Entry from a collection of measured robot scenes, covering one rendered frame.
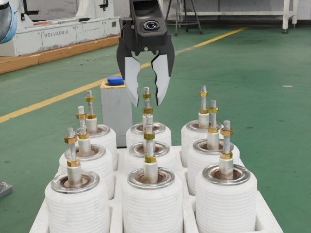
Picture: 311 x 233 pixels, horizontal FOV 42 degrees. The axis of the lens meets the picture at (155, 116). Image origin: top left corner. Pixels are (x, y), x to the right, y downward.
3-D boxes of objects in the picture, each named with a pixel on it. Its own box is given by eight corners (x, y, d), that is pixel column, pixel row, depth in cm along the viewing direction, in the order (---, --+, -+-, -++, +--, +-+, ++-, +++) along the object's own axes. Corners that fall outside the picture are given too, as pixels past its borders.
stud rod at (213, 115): (214, 138, 75) (215, 99, 73) (216, 140, 74) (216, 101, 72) (209, 139, 75) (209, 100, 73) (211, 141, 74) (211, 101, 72)
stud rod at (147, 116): (152, 139, 75) (151, 100, 72) (150, 141, 74) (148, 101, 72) (147, 139, 75) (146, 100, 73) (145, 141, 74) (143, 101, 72)
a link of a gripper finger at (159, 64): (169, 95, 78) (160, 47, 75) (175, 103, 72) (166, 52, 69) (153, 98, 77) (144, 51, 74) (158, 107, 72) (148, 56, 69)
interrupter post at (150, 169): (153, 175, 65) (152, 156, 64) (161, 180, 64) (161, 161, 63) (140, 179, 64) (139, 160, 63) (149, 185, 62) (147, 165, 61)
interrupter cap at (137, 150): (165, 161, 71) (165, 157, 71) (123, 158, 72) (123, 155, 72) (173, 144, 78) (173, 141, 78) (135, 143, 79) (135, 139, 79)
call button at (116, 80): (107, 87, 99) (106, 79, 98) (108, 83, 103) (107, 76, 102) (123, 87, 99) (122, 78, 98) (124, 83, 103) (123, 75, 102)
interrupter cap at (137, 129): (144, 122, 91) (144, 119, 91) (172, 128, 87) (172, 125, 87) (123, 132, 86) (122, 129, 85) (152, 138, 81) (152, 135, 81)
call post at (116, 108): (108, 204, 107) (99, 88, 97) (110, 191, 113) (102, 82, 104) (136, 202, 107) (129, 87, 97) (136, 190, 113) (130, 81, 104)
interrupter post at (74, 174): (71, 180, 65) (69, 161, 64) (85, 180, 64) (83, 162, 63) (65, 187, 63) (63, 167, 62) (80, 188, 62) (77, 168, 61)
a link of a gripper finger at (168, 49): (177, 73, 72) (168, 23, 69) (178, 75, 71) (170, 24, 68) (150, 79, 72) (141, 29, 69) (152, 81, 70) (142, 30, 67)
